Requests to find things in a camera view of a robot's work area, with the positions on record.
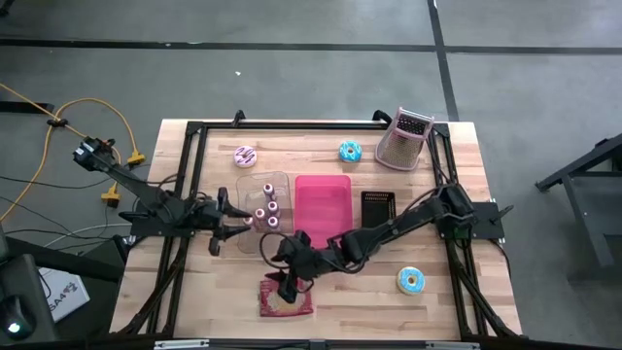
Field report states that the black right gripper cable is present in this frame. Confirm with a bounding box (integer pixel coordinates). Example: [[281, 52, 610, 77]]
[[259, 230, 293, 269]]

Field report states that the red popcorn bag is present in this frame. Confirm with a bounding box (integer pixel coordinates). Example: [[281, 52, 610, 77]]
[[258, 276, 315, 319]]

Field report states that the silver frame bracket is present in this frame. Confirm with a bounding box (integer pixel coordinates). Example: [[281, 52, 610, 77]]
[[153, 338, 211, 350], [424, 340, 481, 350]]

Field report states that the white cardboard box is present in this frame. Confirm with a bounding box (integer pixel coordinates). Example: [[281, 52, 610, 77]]
[[37, 265, 91, 324]]

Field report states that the pink metal box grater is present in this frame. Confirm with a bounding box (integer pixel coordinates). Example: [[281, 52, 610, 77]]
[[374, 106, 436, 172]]

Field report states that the yellow extension cable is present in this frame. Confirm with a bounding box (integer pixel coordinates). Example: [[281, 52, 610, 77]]
[[48, 96, 147, 167], [0, 82, 121, 226]]

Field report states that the pink plastic bin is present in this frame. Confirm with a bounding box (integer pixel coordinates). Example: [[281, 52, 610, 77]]
[[293, 174, 356, 252]]

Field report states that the black floor cable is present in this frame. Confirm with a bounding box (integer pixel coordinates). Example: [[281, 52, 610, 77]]
[[0, 173, 114, 190]]

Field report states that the black side desk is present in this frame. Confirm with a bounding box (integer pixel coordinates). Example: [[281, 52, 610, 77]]
[[534, 131, 622, 269]]

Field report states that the clear plastic bin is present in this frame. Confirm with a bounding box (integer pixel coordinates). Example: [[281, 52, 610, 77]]
[[235, 169, 294, 256]]

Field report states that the black plastic basket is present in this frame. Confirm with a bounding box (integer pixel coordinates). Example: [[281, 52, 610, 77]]
[[360, 190, 398, 229]]

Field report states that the blue iced cream toy donut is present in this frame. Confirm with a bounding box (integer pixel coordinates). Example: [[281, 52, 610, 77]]
[[395, 265, 427, 298]]

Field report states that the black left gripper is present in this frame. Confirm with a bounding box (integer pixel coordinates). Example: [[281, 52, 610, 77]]
[[192, 186, 255, 257]]

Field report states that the black floor bar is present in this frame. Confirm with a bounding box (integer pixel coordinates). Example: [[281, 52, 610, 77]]
[[0, 100, 54, 115]]

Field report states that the black device with green light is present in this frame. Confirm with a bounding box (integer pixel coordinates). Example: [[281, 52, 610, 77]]
[[0, 227, 60, 344]]

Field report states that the pink iced toy donut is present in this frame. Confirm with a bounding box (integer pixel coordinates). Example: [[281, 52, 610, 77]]
[[233, 144, 259, 169]]

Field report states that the teal sprinkled toy donut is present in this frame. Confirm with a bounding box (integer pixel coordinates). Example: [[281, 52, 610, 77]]
[[337, 140, 363, 164]]

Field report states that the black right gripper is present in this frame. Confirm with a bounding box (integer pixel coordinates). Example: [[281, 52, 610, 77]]
[[263, 230, 326, 304]]

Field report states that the white floor cable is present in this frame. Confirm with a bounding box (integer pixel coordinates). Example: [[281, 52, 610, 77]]
[[42, 222, 133, 248]]

